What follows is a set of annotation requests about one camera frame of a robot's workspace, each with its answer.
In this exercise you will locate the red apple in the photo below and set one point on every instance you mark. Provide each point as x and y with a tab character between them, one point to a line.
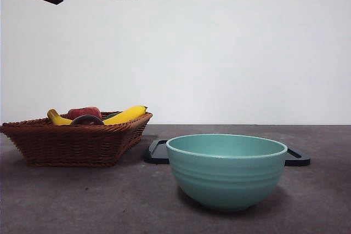
83	111

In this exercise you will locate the yellow banana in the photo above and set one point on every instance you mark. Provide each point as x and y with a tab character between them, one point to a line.
126	114

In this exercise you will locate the dark purple plum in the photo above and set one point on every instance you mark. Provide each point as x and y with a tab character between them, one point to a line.
87	120

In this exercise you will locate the green vegetable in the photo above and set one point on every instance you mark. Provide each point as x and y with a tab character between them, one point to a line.
111	114

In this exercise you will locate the teal ribbed bowl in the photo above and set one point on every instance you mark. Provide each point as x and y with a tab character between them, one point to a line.
227	182

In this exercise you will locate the brown wicker basket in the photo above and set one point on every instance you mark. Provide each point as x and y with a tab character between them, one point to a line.
68	143

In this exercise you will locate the dark green rectangular tray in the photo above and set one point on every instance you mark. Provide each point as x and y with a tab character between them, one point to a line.
299	160

